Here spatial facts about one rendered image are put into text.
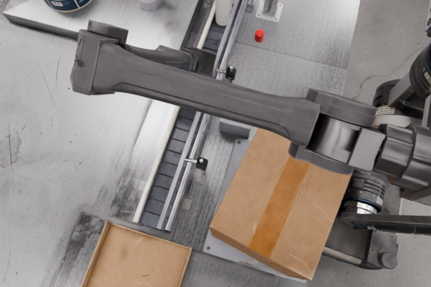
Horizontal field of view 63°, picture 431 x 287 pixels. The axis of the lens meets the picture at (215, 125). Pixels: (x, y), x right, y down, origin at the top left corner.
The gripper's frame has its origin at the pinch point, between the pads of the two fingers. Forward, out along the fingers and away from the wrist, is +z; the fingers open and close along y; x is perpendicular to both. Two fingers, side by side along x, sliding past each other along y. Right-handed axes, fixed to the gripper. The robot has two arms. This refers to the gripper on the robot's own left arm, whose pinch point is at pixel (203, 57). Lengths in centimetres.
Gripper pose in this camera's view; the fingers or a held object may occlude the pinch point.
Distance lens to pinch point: 116.7
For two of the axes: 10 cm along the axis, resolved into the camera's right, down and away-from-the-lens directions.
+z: 1.8, -2.9, 9.4
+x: -2.2, 9.2, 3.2
